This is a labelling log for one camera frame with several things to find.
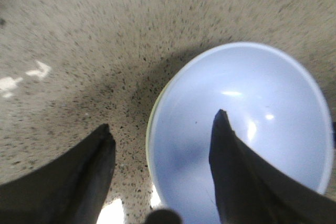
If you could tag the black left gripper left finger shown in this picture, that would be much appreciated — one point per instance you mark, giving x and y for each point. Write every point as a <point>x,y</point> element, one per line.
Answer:
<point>70,189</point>

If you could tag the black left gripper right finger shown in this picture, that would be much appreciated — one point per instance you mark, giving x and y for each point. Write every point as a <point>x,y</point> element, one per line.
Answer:
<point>250,190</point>

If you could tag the blue bowl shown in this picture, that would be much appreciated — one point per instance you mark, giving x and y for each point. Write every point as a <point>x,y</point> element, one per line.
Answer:
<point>273,104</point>

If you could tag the light green bowl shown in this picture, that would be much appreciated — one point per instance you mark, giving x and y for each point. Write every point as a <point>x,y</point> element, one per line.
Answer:
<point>152,158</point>

